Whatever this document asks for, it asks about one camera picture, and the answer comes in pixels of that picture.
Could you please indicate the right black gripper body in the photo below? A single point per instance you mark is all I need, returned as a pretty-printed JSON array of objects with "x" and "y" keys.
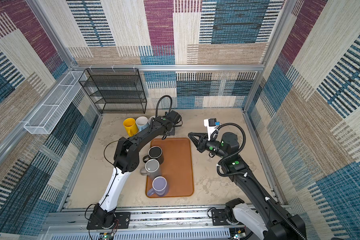
[{"x": 212, "y": 146}]

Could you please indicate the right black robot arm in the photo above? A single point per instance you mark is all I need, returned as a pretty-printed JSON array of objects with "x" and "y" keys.
[{"x": 269, "y": 220}]

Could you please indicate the purple mug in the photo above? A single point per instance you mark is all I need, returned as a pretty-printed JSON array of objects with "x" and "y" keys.
[{"x": 160, "y": 187}]

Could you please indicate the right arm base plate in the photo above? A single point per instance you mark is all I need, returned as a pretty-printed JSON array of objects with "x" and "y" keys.
[{"x": 222, "y": 217}]

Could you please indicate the light blue mug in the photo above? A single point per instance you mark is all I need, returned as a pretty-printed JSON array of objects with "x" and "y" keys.
[{"x": 142, "y": 123}]

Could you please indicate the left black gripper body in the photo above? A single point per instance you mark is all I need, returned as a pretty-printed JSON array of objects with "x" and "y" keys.
[{"x": 172, "y": 133}]

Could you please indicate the yellow mug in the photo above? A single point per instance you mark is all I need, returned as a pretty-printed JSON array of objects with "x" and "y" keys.
[{"x": 130, "y": 126}]

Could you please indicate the black wire shelf rack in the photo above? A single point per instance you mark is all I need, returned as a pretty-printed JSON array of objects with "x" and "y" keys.
[{"x": 117, "y": 90}]

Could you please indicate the teal blue mug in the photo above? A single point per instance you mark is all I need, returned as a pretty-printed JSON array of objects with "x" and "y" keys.
[{"x": 151, "y": 119}]

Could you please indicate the grey mug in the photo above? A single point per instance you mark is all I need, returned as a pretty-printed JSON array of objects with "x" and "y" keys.
[{"x": 151, "y": 169}]

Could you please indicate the black mug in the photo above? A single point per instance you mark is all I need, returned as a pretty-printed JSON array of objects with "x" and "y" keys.
[{"x": 156, "y": 153}]

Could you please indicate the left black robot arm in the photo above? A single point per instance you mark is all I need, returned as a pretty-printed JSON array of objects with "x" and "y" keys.
[{"x": 126, "y": 160}]

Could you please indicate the brown plastic tray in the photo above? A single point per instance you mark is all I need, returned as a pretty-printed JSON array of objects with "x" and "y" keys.
[{"x": 177, "y": 167}]

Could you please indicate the aluminium mounting rail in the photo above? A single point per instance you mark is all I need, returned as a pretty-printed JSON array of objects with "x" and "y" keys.
[{"x": 146, "y": 223}]

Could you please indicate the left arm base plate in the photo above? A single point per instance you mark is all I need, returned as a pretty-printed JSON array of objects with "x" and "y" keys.
[{"x": 121, "y": 220}]

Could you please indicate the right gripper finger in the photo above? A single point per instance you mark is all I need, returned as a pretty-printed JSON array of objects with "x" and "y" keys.
[
  {"x": 197, "y": 136},
  {"x": 197, "y": 142}
]

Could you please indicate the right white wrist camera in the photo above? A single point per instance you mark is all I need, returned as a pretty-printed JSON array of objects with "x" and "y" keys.
[{"x": 212, "y": 126}]

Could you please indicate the white wire mesh basket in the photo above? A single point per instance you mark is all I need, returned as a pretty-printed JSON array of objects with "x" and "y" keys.
[{"x": 46, "y": 117}]

